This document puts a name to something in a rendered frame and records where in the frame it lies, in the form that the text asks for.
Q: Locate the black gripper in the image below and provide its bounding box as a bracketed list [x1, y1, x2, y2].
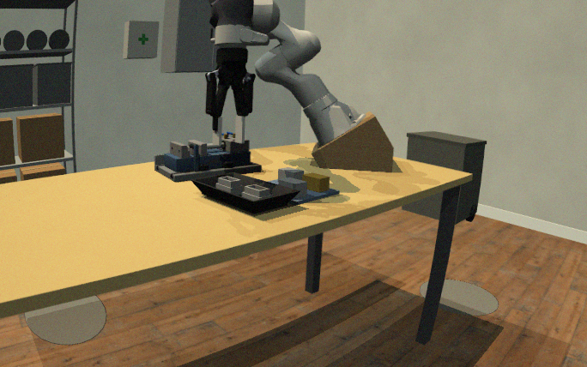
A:
[205, 48, 256, 146]

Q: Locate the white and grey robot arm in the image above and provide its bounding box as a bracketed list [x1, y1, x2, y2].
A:
[209, 0, 366, 145]

